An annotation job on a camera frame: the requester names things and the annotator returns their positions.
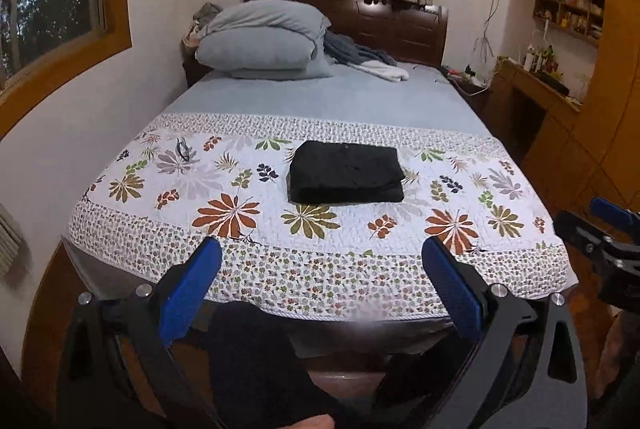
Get floral quilt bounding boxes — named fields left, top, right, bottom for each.
left=67, top=112, right=581, bottom=322

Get light blue bed sheet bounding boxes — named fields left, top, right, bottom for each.
left=162, top=62, right=491, bottom=140

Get wooden desk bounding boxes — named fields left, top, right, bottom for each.
left=492, top=56, right=586, bottom=165

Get beige ribbed panel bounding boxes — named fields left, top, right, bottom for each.
left=0, top=204, right=24, bottom=278

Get black pants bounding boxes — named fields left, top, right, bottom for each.
left=287, top=140, right=406, bottom=205

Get dark wooden nightstand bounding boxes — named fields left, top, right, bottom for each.
left=440, top=65, right=498, bottom=116

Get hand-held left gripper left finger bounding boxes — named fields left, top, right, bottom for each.
left=56, top=235, right=224, bottom=429

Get dark wooden bed frame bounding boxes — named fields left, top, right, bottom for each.
left=61, top=236, right=551, bottom=387

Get dark wooden headboard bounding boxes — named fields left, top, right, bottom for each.
left=243, top=0, right=449, bottom=67

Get person's leg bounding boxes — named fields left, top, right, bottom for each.
left=372, top=351, right=481, bottom=429
left=205, top=301, right=352, bottom=429

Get crumpled grey-blue blanket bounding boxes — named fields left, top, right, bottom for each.
left=322, top=30, right=401, bottom=70

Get person's left leg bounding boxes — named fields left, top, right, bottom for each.
left=205, top=301, right=352, bottom=429

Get cluster of small bottles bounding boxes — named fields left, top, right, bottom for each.
left=522, top=42, right=571, bottom=90

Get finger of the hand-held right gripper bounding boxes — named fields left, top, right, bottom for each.
left=552, top=209, right=623, bottom=266
left=589, top=196, right=640, bottom=235

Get white cloth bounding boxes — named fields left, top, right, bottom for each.
left=347, top=59, right=411, bottom=82

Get grey-brown cloth heap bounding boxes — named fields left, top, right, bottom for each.
left=182, top=2, right=224, bottom=48

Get person's right leg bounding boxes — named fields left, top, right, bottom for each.
left=372, top=351, right=481, bottom=429

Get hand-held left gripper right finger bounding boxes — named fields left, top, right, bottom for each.
left=421, top=235, right=589, bottom=429

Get wooden shelf cabinet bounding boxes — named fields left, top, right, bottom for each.
left=512, top=0, right=640, bottom=210

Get thin grey pillow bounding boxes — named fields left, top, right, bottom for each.
left=227, top=54, right=335, bottom=81

